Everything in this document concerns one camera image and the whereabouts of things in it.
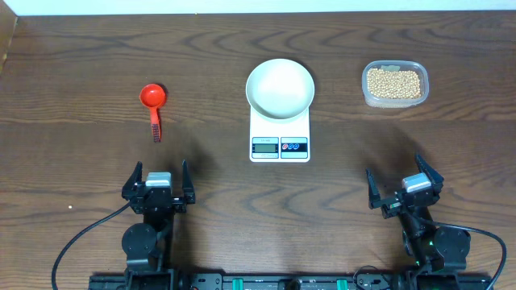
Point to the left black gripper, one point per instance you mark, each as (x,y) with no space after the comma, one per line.
(132,195)

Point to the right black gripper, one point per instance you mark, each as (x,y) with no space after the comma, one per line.
(392,205)

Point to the red plastic measuring scoop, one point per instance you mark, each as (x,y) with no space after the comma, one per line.
(153,97)

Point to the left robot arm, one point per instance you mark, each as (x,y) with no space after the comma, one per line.
(144,243)

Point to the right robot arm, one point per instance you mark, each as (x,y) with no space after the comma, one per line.
(436,249)

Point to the white digital kitchen scale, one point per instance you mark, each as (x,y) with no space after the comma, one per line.
(279,140)

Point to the cream round bowl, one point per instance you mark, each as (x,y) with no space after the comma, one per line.
(280,89)

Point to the clear plastic soybean container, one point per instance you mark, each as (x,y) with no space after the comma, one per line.
(395,84)

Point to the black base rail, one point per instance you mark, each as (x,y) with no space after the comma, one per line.
(215,281)

